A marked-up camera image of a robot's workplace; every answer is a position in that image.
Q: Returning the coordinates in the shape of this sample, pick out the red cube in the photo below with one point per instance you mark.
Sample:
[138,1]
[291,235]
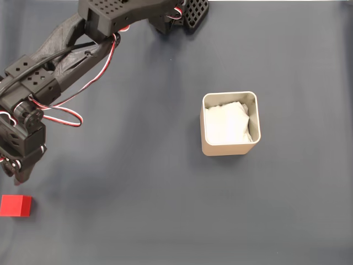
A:
[12,205]

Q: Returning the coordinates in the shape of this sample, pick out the beige square box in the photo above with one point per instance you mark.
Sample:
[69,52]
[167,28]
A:
[229,150]

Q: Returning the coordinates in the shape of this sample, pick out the white tissue padding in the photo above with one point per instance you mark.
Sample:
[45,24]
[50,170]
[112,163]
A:
[226,124]

